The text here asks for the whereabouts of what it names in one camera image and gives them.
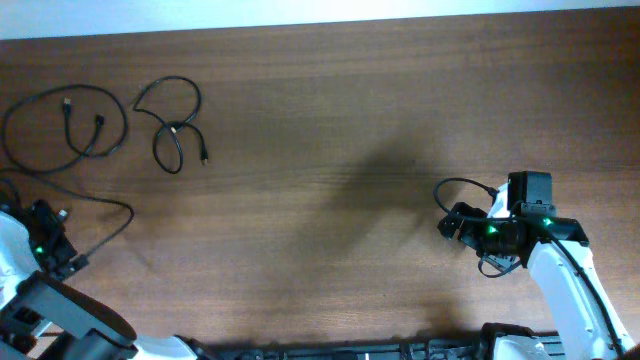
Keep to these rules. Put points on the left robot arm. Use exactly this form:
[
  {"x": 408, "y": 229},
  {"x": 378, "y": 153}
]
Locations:
[{"x": 36, "y": 259}]

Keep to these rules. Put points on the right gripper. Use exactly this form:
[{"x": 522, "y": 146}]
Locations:
[{"x": 467, "y": 230}]

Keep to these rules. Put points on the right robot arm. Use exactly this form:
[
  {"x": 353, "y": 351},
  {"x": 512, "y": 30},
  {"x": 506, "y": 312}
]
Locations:
[{"x": 523, "y": 230}]

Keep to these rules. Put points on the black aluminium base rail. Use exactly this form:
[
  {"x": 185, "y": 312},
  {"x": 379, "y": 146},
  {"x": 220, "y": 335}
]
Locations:
[{"x": 375, "y": 350}]

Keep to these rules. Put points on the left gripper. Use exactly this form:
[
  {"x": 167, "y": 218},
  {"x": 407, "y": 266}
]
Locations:
[{"x": 65, "y": 254}]

